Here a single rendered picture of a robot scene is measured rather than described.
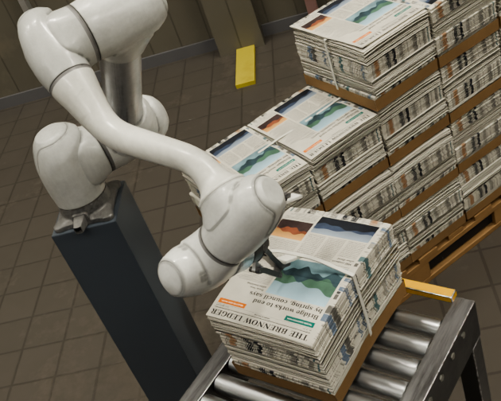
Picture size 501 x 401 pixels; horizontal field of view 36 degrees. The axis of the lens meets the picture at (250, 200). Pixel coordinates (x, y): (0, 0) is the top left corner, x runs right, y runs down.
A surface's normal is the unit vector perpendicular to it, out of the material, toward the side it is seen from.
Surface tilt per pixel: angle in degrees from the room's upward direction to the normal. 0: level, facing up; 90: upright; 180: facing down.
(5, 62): 90
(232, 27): 90
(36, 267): 0
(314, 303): 2
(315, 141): 1
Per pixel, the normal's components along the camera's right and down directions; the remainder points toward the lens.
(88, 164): 0.53, 0.27
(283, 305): -0.32, -0.72
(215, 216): -0.67, 0.10
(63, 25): 0.01, -0.24
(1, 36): 0.00, 0.61
